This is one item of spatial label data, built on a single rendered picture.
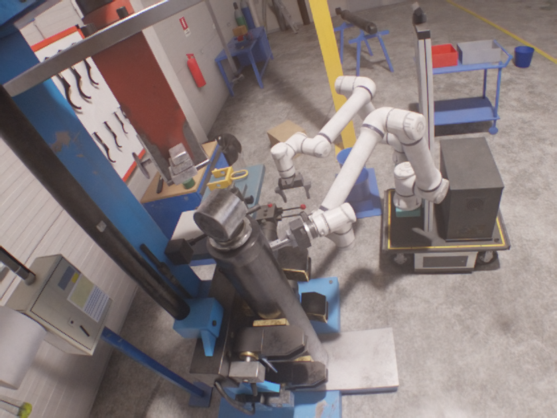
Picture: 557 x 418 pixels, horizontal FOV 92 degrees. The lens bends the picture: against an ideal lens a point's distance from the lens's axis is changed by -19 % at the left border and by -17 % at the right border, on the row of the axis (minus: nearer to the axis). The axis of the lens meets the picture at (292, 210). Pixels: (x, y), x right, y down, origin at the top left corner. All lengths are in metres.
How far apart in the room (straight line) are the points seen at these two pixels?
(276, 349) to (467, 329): 1.50
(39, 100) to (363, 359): 2.13
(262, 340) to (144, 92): 1.12
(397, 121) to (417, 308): 1.52
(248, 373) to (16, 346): 0.90
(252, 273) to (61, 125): 0.83
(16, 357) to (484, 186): 2.45
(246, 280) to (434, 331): 1.59
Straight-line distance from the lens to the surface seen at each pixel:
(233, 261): 1.15
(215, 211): 1.05
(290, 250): 1.69
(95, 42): 0.63
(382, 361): 2.22
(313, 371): 1.85
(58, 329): 1.60
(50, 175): 1.04
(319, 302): 2.02
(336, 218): 1.26
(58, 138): 1.17
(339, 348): 2.28
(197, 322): 1.42
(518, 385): 2.44
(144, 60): 0.67
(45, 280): 1.57
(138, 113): 0.69
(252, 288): 1.27
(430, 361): 2.38
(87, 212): 1.10
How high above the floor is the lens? 2.25
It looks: 41 degrees down
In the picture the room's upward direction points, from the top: 21 degrees counter-clockwise
